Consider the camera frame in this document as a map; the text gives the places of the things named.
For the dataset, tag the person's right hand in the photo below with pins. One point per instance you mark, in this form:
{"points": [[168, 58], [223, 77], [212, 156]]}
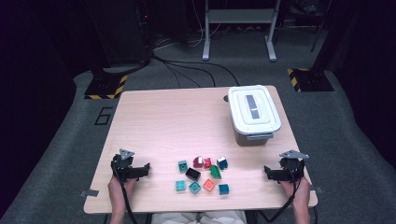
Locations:
{"points": [[300, 193]]}

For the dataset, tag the white metal desk frame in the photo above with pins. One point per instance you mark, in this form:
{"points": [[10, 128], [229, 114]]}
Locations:
{"points": [[239, 15]]}

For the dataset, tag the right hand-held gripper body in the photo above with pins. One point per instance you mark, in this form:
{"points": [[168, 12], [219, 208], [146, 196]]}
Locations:
{"points": [[291, 169]]}

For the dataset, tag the transparent grey storage box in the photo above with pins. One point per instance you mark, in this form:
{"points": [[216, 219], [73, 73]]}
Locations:
{"points": [[252, 141]]}

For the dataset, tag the red building block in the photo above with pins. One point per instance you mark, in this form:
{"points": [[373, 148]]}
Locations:
{"points": [[207, 163]]}

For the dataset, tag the white box lid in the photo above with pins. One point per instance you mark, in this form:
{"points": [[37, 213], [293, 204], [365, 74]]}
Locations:
{"points": [[243, 124]]}

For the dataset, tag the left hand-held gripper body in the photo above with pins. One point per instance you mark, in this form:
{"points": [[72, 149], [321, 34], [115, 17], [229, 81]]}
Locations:
{"points": [[123, 169]]}

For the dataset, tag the person's white trousers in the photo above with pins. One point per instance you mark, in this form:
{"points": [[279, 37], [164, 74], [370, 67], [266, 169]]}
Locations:
{"points": [[218, 217]]}

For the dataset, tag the black stand yellow-striped base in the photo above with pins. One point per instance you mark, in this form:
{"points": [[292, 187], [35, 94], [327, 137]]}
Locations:
{"points": [[311, 81], [104, 88]]}

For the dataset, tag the black equipment cabinet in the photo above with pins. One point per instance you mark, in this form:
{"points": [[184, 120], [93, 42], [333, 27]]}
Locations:
{"points": [[124, 31]]}

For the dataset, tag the grey tape strip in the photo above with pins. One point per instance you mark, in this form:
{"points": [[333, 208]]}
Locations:
{"points": [[89, 193], [317, 188]]}

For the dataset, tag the black building block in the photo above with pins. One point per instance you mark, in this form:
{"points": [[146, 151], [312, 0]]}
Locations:
{"points": [[193, 174]]}

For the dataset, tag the light turquoise building block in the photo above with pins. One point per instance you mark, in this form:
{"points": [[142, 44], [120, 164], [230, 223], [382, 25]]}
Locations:
{"points": [[180, 186]]}

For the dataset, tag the magenta building block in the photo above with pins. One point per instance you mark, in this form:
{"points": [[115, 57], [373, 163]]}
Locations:
{"points": [[197, 162]]}

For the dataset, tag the green building block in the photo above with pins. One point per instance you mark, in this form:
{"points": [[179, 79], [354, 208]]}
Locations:
{"points": [[215, 173]]}

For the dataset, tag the dark teal building block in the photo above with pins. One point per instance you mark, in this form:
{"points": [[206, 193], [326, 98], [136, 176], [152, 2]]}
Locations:
{"points": [[223, 189]]}

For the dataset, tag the blue white-topped building block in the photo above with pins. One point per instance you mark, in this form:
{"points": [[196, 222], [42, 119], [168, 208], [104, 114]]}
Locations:
{"points": [[222, 164]]}

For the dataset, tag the person's left hand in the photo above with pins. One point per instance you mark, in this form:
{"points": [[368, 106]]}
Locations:
{"points": [[120, 191]]}

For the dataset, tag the orange building block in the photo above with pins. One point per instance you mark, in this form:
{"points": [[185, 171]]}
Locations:
{"points": [[209, 185]]}

